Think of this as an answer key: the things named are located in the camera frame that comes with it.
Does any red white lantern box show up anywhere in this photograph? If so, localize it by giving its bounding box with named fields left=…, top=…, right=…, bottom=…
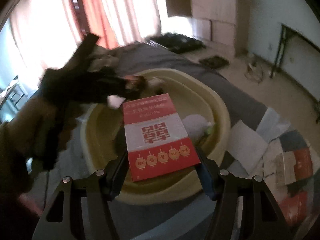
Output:
left=123, top=94, right=200, bottom=182

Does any red white cigarette carton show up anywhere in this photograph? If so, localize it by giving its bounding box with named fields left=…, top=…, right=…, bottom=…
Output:
left=275, top=147, right=313, bottom=186

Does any cream plastic basin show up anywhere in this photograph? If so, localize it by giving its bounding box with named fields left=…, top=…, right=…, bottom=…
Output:
left=80, top=68, right=231, bottom=205

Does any red striped curtain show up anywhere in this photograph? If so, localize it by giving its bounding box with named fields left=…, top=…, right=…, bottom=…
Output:
left=10, top=0, right=161, bottom=67

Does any black foam tray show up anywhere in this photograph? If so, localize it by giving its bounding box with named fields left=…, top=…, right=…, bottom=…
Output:
left=199, top=56, right=229, bottom=69

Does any black folding table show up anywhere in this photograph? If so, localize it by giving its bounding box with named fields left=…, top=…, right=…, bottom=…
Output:
left=269, top=23, right=319, bottom=123

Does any black open case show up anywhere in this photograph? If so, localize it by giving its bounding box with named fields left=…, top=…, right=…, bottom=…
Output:
left=149, top=33, right=206, bottom=54

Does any wooden wardrobe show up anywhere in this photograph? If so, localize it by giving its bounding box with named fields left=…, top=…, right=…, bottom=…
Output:
left=165, top=0, right=250, bottom=56

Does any cable coil on floor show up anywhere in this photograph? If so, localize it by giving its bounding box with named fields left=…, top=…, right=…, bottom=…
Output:
left=244, top=60, right=266, bottom=84

